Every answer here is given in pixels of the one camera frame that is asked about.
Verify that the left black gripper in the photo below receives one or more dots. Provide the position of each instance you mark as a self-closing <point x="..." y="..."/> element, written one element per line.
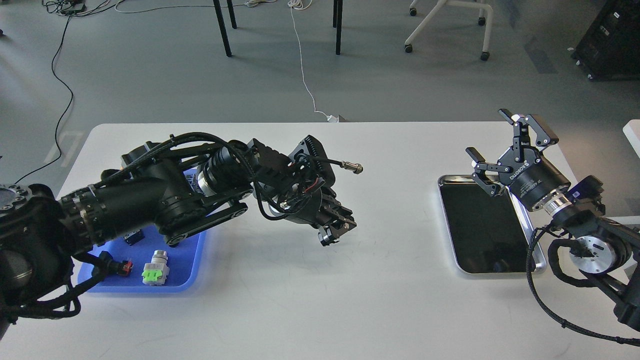
<point x="324" y="212"/>

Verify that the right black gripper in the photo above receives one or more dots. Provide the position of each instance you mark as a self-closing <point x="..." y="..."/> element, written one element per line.
<point x="533" y="178"/>

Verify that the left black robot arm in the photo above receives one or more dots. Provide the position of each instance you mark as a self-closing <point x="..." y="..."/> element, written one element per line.
<point x="183" y="186"/>

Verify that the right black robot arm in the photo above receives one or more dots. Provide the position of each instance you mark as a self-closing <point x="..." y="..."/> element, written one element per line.
<point x="587" y="246"/>

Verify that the silver metal tray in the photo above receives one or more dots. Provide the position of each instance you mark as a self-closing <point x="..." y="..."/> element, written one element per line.
<point x="489" y="236"/>

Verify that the blue plastic tray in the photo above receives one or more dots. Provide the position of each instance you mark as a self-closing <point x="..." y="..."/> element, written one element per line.
<point x="183" y="262"/>

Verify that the white power adapter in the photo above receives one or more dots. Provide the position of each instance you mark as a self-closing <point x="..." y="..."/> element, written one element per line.
<point x="335" y="118"/>

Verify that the black equipment case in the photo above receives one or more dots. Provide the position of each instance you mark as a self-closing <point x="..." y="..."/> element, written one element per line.
<point x="610" y="49"/>

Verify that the red and black push button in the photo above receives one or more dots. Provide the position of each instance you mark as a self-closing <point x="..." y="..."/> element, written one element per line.
<point x="121" y="268"/>

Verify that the green and silver switch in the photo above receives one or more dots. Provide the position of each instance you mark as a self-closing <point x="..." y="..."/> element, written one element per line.
<point x="156" y="272"/>

